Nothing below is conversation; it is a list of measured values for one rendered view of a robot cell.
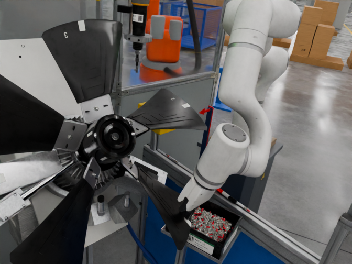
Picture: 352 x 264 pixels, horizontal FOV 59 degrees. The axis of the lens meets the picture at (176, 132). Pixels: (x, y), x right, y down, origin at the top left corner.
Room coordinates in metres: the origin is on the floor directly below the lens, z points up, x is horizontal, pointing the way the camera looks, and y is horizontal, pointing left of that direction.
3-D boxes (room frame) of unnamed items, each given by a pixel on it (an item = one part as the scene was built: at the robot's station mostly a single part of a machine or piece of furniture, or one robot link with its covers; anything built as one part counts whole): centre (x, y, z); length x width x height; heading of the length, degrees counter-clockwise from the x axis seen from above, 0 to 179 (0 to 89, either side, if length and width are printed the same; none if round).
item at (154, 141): (1.25, 0.09, 0.92); 0.03 x 0.03 x 0.12; 47
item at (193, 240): (0.82, -0.13, 0.85); 0.22 x 0.17 x 0.07; 61
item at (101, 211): (0.69, 0.19, 0.99); 0.02 x 0.02 x 0.06
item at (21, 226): (0.85, 0.52, 0.73); 0.15 x 0.09 x 0.22; 47
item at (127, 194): (0.75, 0.12, 0.96); 0.02 x 0.02 x 0.06
